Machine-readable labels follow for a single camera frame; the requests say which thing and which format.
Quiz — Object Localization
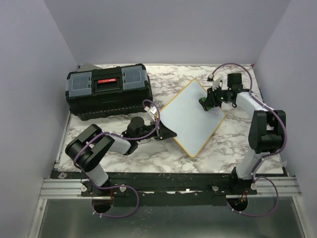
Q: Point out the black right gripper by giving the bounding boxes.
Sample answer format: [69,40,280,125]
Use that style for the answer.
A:
[204,85,231,108]

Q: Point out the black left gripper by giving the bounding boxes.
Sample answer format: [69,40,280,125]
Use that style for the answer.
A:
[136,119,177,142]

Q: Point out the green whiteboard eraser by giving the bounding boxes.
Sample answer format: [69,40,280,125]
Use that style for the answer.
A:
[199,97,211,112]

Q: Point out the yellow framed whiteboard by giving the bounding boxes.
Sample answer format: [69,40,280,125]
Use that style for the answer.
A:
[160,80,226,158]

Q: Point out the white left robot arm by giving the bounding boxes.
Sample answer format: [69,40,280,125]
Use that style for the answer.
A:
[65,117,177,196]

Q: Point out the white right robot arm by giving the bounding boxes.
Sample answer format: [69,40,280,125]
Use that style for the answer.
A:
[199,73,286,194]

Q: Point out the black plastic toolbox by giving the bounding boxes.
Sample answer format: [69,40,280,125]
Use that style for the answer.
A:
[65,63,153,121]

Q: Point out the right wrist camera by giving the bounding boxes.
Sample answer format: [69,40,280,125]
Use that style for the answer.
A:
[207,74,222,91]

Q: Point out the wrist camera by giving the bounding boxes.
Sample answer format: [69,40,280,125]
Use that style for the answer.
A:
[145,106,158,122]
[207,74,222,91]

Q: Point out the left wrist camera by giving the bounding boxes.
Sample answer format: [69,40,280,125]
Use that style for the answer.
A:
[145,106,158,122]

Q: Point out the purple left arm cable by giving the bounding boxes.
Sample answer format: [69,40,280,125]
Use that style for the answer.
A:
[73,99,161,219]

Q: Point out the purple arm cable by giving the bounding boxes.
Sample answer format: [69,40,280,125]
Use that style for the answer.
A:
[73,99,161,219]
[211,63,288,216]

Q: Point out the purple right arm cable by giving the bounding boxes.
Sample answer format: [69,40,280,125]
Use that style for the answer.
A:
[211,63,288,216]

